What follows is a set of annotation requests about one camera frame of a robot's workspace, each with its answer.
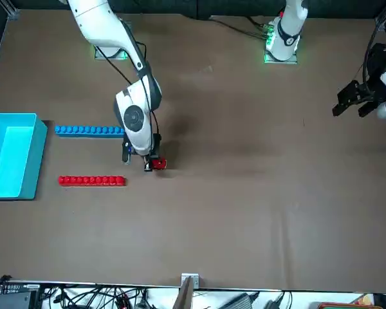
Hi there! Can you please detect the grey power adapter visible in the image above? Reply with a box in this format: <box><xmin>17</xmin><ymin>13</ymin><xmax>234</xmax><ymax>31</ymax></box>
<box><xmin>221</xmin><ymin>292</ymin><xmax>259</xmax><ymax>309</ymax></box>

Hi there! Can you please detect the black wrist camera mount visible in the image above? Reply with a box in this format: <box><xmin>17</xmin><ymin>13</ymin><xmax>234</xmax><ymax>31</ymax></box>
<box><xmin>121</xmin><ymin>137</ymin><xmax>132</xmax><ymax>165</ymax></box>

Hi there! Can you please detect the black electronic device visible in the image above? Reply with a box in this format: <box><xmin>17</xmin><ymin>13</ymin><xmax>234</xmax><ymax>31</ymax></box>
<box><xmin>0</xmin><ymin>281</ymin><xmax>41</xmax><ymax>309</ymax></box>

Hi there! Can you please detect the red studded block strip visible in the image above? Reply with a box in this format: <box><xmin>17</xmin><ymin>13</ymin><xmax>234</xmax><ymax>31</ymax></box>
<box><xmin>57</xmin><ymin>175</ymin><xmax>128</xmax><ymax>187</ymax></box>

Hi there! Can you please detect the turquoise plastic bin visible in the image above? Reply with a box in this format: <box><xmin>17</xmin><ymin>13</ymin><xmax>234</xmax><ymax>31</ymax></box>
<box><xmin>0</xmin><ymin>112</ymin><xmax>48</xmax><ymax>201</ymax></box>

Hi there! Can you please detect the red toy car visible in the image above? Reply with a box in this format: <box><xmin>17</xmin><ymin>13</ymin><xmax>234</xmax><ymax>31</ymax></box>
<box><xmin>151</xmin><ymin>156</ymin><xmax>168</xmax><ymax>171</ymax></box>

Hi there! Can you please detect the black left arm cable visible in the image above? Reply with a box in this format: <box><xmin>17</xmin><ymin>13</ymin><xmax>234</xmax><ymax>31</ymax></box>
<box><xmin>362</xmin><ymin>19</ymin><xmax>384</xmax><ymax>86</ymax></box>

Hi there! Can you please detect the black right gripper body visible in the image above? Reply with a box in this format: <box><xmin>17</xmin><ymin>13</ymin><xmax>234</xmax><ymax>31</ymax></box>
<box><xmin>149</xmin><ymin>133</ymin><xmax>163</xmax><ymax>160</ymax></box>

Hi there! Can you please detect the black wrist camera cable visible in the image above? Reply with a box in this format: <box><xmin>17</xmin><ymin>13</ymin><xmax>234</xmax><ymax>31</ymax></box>
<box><xmin>96</xmin><ymin>21</ymin><xmax>163</xmax><ymax>139</ymax></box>

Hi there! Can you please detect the black base power cable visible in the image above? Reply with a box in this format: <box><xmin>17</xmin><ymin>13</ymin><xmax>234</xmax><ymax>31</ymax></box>
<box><xmin>208</xmin><ymin>14</ymin><xmax>273</xmax><ymax>41</ymax></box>

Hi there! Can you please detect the black power adapter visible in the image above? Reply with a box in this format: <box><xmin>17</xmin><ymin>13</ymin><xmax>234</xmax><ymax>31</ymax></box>
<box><xmin>262</xmin><ymin>298</ymin><xmax>284</xmax><ymax>309</ymax></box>

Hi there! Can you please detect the blue studded block strip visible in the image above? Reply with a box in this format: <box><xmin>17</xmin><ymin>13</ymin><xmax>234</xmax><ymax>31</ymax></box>
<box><xmin>53</xmin><ymin>124</ymin><xmax>126</xmax><ymax>139</ymax></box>

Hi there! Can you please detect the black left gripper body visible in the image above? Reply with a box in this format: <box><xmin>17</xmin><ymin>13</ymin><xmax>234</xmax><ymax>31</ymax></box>
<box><xmin>360</xmin><ymin>42</ymin><xmax>386</xmax><ymax>101</ymax></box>

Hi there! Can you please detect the aluminium profile post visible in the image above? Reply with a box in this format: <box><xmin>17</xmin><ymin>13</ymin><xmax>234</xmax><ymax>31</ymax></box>
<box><xmin>175</xmin><ymin>272</ymin><xmax>200</xmax><ymax>309</ymax></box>

